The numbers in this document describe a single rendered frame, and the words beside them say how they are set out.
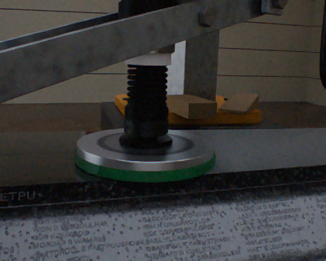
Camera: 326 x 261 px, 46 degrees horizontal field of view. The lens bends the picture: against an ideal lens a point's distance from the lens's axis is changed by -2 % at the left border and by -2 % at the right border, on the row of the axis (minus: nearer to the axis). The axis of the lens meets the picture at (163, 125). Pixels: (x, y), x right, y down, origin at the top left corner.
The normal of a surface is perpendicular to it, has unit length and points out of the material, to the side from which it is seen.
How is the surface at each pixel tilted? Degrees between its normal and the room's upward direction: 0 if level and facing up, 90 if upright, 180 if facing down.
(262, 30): 90
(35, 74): 90
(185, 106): 90
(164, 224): 45
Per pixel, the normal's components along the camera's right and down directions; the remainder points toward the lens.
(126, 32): 0.66, 0.18
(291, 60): 0.29, 0.20
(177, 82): -0.73, 0.11
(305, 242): 0.23, -0.55
